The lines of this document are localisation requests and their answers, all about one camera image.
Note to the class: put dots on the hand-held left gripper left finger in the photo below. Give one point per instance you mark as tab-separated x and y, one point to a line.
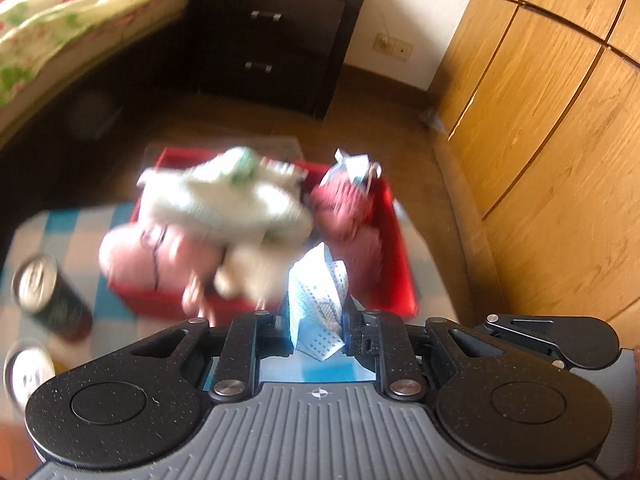
250	345

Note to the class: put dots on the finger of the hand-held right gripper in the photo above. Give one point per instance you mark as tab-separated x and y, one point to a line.
525	336

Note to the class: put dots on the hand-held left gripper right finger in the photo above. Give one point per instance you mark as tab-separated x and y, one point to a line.
361	335

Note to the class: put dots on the blue face mask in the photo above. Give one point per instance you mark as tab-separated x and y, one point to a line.
315	300
357	165

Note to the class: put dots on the beige plush toy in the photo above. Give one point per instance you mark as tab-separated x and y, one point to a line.
247	272

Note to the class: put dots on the red box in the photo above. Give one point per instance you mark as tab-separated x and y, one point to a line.
395	270

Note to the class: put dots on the white knit cloth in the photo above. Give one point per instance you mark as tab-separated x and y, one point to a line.
220	200

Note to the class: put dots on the pink pig plush toy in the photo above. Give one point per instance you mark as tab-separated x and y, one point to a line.
130	255

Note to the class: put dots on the green drink can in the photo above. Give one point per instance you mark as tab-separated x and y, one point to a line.
60	305

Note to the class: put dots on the wooden wardrobe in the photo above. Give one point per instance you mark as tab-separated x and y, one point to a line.
550	135

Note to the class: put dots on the blue checked tablecloth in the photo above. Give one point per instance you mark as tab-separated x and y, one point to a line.
80	220

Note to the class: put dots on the blue drink can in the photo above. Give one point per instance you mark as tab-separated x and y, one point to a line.
27	375

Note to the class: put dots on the dark wooden nightstand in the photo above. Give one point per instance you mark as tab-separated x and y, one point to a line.
280	60

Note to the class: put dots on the bed with floral blanket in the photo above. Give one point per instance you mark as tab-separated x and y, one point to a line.
60	15

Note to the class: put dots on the wall socket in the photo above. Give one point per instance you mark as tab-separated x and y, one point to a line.
395	46

